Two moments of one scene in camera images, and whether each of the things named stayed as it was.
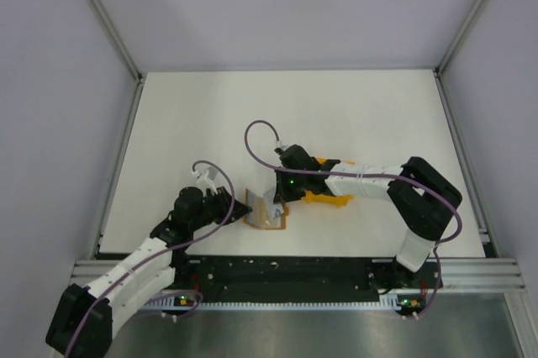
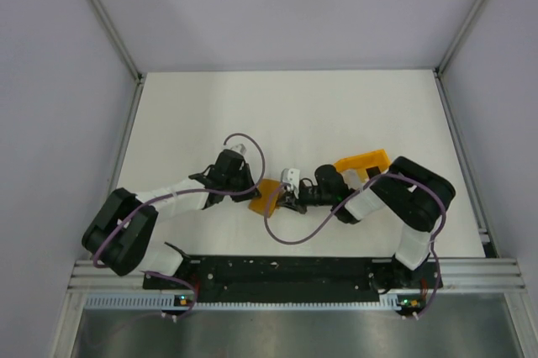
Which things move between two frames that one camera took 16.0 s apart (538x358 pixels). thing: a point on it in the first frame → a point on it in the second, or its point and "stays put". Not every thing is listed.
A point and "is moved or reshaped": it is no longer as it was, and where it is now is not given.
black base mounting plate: x=298 y=277 stays put
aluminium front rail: x=457 y=274 stays put
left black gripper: x=224 y=200 → x=252 y=194
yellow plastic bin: x=310 y=197 is moved or reshaped
